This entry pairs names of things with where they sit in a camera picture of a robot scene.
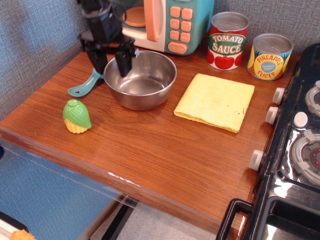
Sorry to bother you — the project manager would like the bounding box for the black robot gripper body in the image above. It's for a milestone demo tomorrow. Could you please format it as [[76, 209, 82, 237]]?
[[77, 0, 135, 54]]

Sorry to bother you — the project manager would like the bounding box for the pineapple slices can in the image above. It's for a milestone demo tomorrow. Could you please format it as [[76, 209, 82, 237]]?
[[247, 33, 294, 81]]

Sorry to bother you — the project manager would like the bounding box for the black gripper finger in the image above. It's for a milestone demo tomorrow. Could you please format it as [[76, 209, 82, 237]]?
[[85, 48, 108, 75], [115, 50, 133, 78]]

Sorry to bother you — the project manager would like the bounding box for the black toy stove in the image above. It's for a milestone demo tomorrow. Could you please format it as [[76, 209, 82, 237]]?
[[216, 43, 320, 240]]

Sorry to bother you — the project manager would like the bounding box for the stainless steel pot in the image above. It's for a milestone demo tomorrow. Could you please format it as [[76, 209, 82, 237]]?
[[103, 50, 177, 111]]

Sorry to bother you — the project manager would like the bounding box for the tomato sauce can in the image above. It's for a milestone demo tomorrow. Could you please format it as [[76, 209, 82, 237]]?
[[207, 11, 250, 70]]

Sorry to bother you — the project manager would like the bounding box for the teal toy microwave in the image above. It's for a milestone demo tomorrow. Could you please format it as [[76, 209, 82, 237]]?
[[119, 0, 215, 56]]

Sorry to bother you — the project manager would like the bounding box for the white stove knob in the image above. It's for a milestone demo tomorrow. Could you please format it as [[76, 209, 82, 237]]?
[[249, 149, 264, 172], [272, 87, 286, 105], [265, 106, 279, 125]]

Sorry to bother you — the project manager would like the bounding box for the blue dish brush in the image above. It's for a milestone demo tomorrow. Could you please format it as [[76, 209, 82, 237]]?
[[67, 69, 104, 98]]

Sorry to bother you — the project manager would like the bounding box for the orange object bottom left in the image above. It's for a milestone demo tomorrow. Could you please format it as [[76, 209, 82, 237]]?
[[9, 229, 36, 240]]

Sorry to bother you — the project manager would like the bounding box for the yellow folded cloth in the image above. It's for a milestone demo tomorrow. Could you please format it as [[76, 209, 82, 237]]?
[[174, 73, 255, 134]]

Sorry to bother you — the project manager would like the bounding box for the toy corn cob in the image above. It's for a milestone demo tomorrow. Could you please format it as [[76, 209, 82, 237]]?
[[63, 99, 92, 134]]

